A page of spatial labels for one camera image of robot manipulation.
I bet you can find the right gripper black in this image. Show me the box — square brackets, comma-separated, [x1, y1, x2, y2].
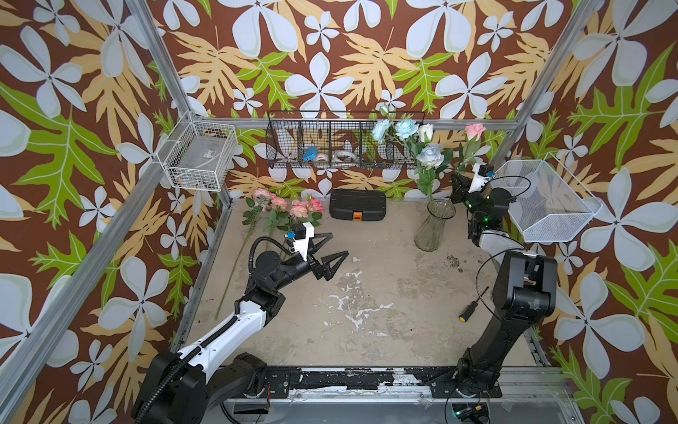
[452, 174, 487, 226]

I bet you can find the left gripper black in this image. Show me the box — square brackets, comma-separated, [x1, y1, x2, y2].
[271, 231, 344, 294]

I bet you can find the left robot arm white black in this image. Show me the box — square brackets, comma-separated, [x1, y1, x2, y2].
[132, 229, 349, 423]

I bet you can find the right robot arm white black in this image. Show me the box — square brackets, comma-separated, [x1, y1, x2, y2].
[453, 171, 558, 398]

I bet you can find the clear glass vase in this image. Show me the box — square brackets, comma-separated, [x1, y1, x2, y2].
[414, 199, 457, 252]

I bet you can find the mixed pastel flower bouquet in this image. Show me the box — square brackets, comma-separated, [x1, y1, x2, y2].
[372, 105, 454, 201]

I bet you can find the black tool case orange latch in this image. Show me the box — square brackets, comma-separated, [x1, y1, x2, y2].
[329, 189, 387, 222]

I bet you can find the white mesh basket right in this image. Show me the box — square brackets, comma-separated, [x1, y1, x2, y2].
[491, 154, 603, 244]

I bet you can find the tape roll in basket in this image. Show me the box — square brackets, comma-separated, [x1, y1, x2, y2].
[333, 150, 358, 164]

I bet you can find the blue object in basket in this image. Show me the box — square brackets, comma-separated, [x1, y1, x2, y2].
[302, 146, 319, 162]

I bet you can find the black yellow screwdriver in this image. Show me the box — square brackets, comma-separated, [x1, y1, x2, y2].
[458, 286, 489, 323]

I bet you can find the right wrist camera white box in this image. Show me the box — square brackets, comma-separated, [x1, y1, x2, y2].
[468, 164, 494, 194]

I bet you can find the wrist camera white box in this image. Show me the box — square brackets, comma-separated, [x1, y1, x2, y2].
[285, 222, 315, 261]
[468, 164, 494, 194]

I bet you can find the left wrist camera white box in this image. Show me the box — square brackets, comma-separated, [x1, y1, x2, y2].
[285, 222, 315, 261]

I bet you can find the black wire basket back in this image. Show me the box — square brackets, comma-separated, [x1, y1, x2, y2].
[262, 111, 414, 170]

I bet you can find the aluminium frame corner post right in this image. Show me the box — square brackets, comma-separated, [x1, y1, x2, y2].
[490, 0, 600, 168]

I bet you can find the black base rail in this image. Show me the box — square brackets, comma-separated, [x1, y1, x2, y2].
[238, 366, 502, 399]

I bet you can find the white wire basket left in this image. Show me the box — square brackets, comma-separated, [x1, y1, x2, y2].
[155, 112, 239, 193]

